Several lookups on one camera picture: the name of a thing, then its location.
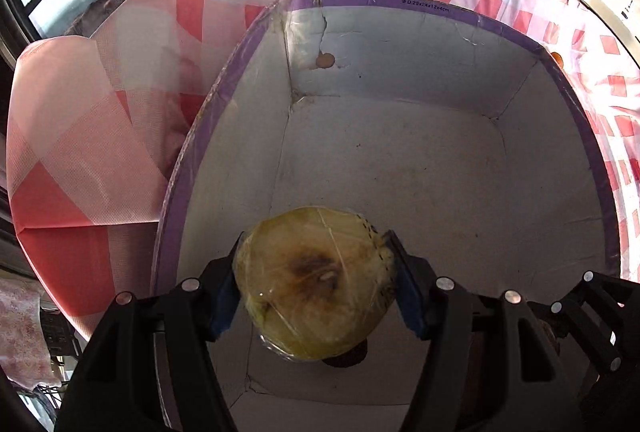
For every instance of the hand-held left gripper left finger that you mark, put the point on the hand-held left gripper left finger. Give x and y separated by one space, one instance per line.
226 299

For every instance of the small orange tangerine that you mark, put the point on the small orange tangerine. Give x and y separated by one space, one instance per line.
556 58

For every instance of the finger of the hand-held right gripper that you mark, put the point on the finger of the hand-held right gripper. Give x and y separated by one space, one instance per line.
600 312

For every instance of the yellow apple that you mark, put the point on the yellow apple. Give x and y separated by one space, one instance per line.
310 282

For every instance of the red checkered tablecloth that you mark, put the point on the red checkered tablecloth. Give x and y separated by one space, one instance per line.
75 237

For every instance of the white box with purple rim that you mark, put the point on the white box with purple rim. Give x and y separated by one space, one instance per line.
400 161

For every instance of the floral cloth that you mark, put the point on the floral cloth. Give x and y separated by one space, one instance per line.
20 332

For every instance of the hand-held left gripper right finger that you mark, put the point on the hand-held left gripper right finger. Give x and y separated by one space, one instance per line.
409 297

